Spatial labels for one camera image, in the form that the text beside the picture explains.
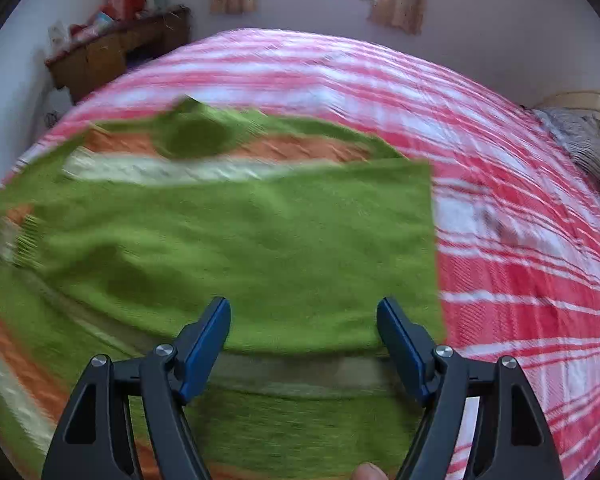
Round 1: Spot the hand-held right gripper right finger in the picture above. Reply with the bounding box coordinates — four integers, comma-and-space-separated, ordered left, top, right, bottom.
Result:
376, 297, 566, 480

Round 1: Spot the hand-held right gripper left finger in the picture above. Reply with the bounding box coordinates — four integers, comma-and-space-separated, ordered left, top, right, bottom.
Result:
41, 296, 232, 480

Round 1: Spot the green fuzzy towel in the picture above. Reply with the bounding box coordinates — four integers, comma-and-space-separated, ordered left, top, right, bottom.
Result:
0, 96, 448, 480

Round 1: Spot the person's right hand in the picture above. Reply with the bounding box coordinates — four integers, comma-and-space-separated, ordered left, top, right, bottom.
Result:
355, 462, 387, 480

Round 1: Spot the bed with red plaid sheet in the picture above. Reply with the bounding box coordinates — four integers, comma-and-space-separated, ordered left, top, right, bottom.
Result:
0, 27, 600, 480

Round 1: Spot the grey patterned pillow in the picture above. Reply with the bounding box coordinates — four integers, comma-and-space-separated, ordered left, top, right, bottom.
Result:
532, 107, 600, 211

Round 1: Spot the wooden desk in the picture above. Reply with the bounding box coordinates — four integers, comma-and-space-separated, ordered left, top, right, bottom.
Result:
44, 5, 193, 106

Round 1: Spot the white plastic bag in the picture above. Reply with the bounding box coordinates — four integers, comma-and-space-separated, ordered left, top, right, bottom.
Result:
47, 21, 72, 56

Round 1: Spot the red bag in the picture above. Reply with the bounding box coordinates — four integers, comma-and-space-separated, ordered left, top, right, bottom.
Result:
100, 0, 148, 18

